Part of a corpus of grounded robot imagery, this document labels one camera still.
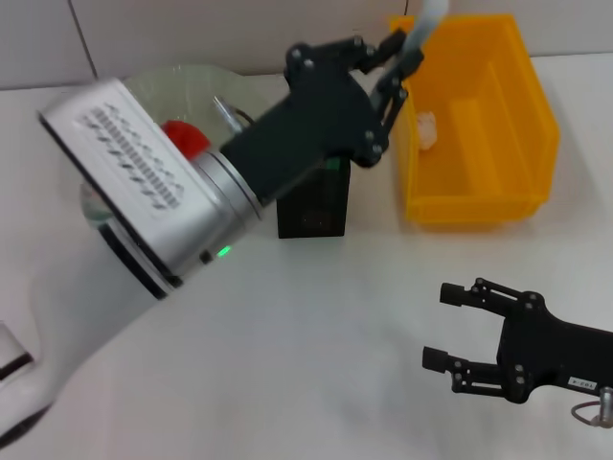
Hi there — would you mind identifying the red-orange fruit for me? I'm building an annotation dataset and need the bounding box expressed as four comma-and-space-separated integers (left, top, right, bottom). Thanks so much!
160, 119, 212, 159

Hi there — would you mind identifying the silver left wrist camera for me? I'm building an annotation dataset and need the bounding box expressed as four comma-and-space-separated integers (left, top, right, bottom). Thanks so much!
36, 78, 231, 288

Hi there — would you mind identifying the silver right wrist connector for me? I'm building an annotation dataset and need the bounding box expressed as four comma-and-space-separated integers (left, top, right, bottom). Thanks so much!
599, 385, 613, 428

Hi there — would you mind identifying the silver glitter marker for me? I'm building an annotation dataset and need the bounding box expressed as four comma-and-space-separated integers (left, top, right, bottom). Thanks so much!
401, 0, 449, 63

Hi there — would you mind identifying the thin right wrist cable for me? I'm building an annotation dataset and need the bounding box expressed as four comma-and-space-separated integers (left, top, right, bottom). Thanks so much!
572, 400, 603, 427

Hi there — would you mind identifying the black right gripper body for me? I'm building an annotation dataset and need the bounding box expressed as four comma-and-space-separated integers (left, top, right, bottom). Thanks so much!
495, 289, 613, 403

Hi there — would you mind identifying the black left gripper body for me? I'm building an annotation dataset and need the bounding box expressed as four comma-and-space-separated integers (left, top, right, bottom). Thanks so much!
219, 42, 389, 207

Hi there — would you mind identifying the black mesh pen holder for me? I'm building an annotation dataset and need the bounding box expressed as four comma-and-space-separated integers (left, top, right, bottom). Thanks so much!
276, 152, 352, 240

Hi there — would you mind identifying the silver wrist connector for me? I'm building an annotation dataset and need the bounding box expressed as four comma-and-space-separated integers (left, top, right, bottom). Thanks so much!
599, 385, 613, 428
213, 95, 243, 133

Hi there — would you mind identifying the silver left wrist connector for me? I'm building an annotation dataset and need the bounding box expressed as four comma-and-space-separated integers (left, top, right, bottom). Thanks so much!
213, 95, 243, 133

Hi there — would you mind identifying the yellow plastic bin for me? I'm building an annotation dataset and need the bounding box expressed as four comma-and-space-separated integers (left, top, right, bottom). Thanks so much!
387, 12, 561, 225

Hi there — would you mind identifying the white paper ball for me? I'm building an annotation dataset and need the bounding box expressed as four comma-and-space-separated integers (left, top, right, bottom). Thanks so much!
415, 110, 440, 151

